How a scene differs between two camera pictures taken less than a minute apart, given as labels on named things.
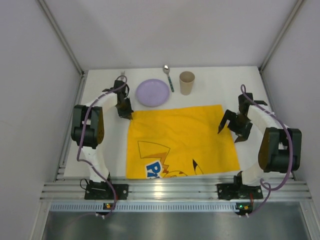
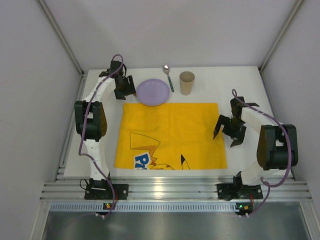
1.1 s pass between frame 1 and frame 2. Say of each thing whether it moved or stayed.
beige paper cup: stayed
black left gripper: moved
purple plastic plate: stayed
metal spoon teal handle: stayed
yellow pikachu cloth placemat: moved
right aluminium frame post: stayed
